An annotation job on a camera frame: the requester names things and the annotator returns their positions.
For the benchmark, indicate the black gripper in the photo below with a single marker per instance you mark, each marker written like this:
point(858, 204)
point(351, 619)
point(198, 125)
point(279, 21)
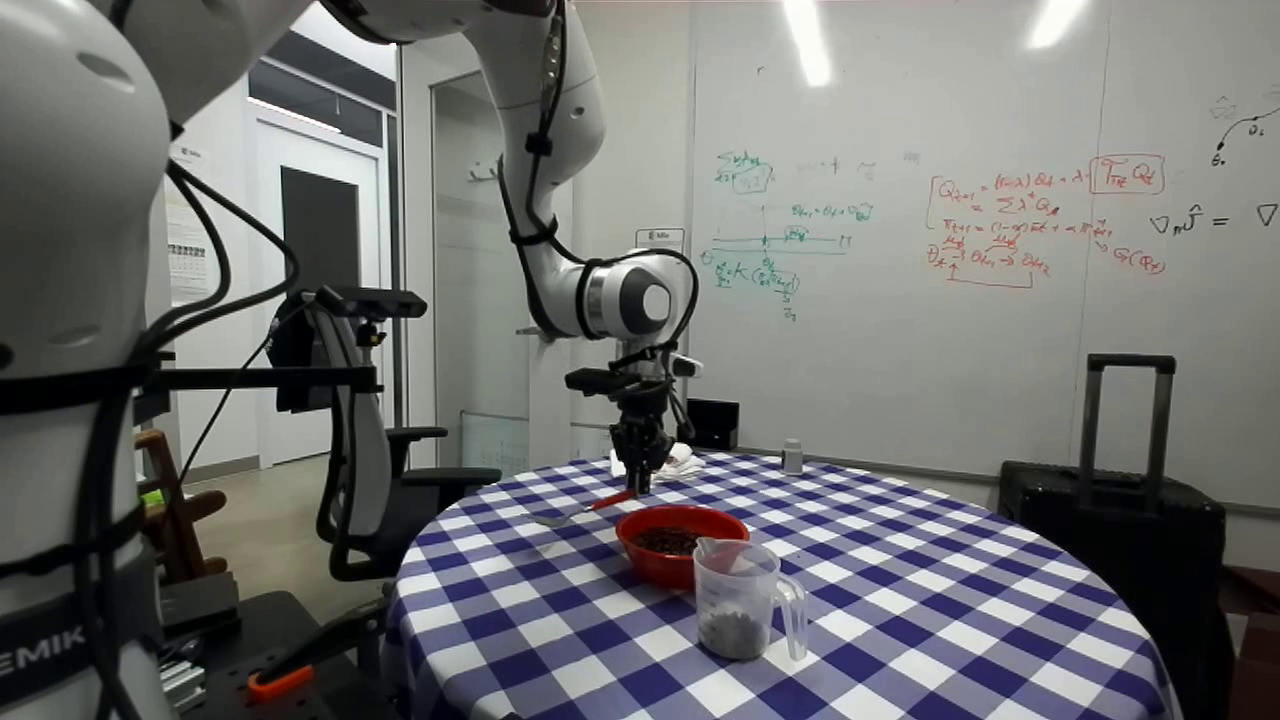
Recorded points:
point(650, 395)

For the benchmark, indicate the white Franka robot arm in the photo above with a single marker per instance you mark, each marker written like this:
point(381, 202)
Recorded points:
point(66, 202)

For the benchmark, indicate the orange red bowl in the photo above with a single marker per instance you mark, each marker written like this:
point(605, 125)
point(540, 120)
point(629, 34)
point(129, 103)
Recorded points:
point(653, 568)

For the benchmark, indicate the black box device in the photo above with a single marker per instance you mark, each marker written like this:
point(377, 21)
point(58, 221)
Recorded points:
point(718, 424)

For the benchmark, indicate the dark coffee beans heap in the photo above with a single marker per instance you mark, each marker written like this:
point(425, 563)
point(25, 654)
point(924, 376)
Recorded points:
point(735, 638)
point(664, 544)

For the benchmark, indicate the white door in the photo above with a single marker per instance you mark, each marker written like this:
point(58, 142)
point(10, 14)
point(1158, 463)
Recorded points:
point(472, 294)

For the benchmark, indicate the blue white checkered tablecloth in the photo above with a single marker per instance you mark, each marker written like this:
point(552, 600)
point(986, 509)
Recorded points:
point(866, 626)

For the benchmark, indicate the black office chair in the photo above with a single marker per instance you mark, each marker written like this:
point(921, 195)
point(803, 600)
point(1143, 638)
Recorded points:
point(363, 452)

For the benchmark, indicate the black equipment cart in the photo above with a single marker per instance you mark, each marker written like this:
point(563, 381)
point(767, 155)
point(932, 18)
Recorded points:
point(264, 635)

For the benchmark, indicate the wooden stand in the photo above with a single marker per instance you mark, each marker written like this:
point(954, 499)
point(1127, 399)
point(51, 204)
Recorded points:
point(174, 514)

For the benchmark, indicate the black wheeled suitcase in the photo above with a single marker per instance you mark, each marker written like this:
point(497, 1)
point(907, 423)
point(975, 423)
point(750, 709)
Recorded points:
point(1120, 544)

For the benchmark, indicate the small white wall sign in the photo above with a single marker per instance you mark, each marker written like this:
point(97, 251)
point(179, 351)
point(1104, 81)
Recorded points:
point(658, 242)

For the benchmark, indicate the black stereo camera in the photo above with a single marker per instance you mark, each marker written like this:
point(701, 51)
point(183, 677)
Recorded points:
point(388, 301)

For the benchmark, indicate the large wall whiteboard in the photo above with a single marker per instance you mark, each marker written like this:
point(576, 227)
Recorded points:
point(932, 320)

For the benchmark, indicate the wall coat hooks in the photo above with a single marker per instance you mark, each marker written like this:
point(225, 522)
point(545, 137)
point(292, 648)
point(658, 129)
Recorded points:
point(481, 173)

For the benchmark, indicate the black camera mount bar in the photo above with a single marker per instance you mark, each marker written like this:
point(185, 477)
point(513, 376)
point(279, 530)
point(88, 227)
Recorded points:
point(254, 376)

